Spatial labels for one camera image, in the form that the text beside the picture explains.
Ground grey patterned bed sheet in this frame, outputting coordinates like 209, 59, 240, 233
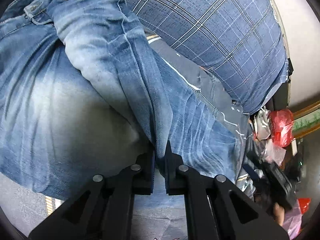
1, 38, 250, 234

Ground light blue denim jeans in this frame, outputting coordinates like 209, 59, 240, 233
0, 0, 249, 202

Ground red plastic bag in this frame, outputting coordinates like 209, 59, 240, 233
268, 108, 293, 148

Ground silver crumpled bag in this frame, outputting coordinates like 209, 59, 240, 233
253, 108, 271, 140

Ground blue plaid pillow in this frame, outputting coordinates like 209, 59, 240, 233
126, 0, 287, 114

